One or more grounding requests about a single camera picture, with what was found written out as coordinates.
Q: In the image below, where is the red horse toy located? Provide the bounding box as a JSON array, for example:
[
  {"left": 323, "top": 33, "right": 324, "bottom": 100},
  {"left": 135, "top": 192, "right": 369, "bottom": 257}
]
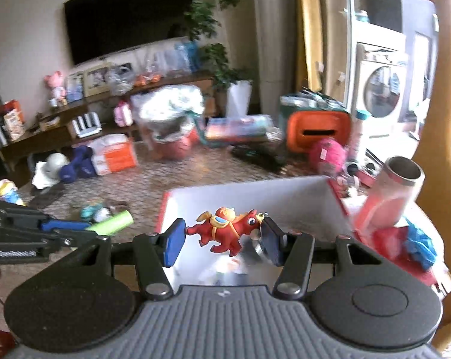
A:
[{"left": 185, "top": 207, "right": 265, "bottom": 257}]

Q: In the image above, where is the green cylinder tube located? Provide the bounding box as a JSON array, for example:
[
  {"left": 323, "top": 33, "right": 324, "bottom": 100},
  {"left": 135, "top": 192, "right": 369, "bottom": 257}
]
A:
[{"left": 85, "top": 210, "right": 134, "bottom": 236}]

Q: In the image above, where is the white blue can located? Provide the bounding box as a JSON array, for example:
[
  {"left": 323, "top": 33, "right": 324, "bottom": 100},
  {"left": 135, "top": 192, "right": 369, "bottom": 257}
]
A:
[{"left": 0, "top": 178, "right": 25, "bottom": 206}]

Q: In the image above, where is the white helmet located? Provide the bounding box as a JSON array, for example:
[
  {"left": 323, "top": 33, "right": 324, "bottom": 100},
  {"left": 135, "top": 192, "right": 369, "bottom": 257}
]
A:
[{"left": 31, "top": 152, "right": 69, "bottom": 190}]

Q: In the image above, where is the white cardboard box red outside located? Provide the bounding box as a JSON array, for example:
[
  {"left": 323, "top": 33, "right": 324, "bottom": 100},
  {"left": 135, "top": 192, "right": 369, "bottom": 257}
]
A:
[{"left": 158, "top": 176, "right": 352, "bottom": 290}]

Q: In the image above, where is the dark blue dumbbell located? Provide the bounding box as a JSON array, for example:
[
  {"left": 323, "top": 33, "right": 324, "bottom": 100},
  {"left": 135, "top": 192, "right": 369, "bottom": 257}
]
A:
[{"left": 59, "top": 145, "right": 97, "bottom": 183}]

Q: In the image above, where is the black remote control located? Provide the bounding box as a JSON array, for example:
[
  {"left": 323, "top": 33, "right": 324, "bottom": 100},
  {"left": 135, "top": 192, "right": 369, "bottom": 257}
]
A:
[{"left": 230, "top": 144, "right": 286, "bottom": 173}]

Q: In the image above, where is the orange white carton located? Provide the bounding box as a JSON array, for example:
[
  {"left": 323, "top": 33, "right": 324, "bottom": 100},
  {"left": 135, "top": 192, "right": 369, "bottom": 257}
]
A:
[{"left": 88, "top": 134, "right": 138, "bottom": 176}]

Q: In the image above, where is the pink fluffy ball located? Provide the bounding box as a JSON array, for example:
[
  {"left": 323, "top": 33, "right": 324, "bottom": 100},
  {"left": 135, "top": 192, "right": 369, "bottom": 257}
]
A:
[{"left": 308, "top": 138, "right": 346, "bottom": 177}]

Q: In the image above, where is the orange snack box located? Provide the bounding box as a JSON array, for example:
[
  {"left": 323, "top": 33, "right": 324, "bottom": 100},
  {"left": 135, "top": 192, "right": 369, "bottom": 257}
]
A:
[{"left": 0, "top": 100, "right": 25, "bottom": 142}]

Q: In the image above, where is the clear plastic storage case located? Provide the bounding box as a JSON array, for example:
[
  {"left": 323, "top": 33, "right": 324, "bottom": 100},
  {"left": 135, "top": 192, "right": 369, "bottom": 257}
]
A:
[{"left": 205, "top": 114, "right": 274, "bottom": 144}]

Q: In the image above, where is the wooden tv cabinet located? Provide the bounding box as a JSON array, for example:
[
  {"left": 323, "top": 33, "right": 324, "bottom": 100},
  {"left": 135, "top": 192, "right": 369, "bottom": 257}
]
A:
[{"left": 0, "top": 72, "right": 216, "bottom": 171}]

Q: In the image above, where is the pink steel tumbler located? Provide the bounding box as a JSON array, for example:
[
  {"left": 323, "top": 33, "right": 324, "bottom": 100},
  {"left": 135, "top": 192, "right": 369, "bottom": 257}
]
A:
[{"left": 354, "top": 156, "right": 425, "bottom": 234}]

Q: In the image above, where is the orange green tissue box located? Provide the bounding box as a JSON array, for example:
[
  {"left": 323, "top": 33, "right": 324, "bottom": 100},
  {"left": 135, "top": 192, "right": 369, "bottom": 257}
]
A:
[{"left": 278, "top": 92, "right": 351, "bottom": 154}]

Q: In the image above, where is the white milk bottle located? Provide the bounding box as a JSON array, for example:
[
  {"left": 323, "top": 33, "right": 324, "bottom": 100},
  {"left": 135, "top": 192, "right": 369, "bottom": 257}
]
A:
[{"left": 348, "top": 109, "right": 371, "bottom": 163}]

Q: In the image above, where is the pink toy figure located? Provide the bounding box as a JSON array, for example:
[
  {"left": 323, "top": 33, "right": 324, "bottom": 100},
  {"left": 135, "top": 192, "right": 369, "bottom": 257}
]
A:
[{"left": 44, "top": 71, "right": 67, "bottom": 108}]

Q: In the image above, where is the white plastic bag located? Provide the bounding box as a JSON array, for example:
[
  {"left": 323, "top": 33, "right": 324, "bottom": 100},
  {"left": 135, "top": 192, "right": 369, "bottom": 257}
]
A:
[{"left": 131, "top": 84, "right": 205, "bottom": 131}]

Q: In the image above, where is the blue plastic bag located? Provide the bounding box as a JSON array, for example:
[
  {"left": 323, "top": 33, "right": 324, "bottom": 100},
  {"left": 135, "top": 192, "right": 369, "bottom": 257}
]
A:
[{"left": 405, "top": 218, "right": 438, "bottom": 271}]

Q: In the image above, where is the white plant pot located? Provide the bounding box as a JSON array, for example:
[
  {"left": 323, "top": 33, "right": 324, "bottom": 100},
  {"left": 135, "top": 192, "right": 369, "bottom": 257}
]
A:
[{"left": 225, "top": 80, "right": 252, "bottom": 118}]

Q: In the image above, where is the framed photo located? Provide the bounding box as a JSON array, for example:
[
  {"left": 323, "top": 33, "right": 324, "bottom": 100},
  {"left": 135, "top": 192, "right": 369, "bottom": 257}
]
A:
[{"left": 83, "top": 63, "right": 111, "bottom": 97}]

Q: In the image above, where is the washing machine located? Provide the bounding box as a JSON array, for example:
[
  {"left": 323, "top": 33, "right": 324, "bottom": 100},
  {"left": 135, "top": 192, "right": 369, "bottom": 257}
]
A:
[{"left": 351, "top": 42, "right": 408, "bottom": 137}]

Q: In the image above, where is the green potted plant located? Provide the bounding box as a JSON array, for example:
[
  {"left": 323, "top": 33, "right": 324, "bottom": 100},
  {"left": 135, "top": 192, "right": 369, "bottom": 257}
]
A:
[{"left": 186, "top": 0, "right": 252, "bottom": 92}]

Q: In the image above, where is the black wall television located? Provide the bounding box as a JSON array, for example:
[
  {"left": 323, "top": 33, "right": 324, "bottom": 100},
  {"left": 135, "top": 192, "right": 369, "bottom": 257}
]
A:
[{"left": 64, "top": 0, "right": 192, "bottom": 65}]

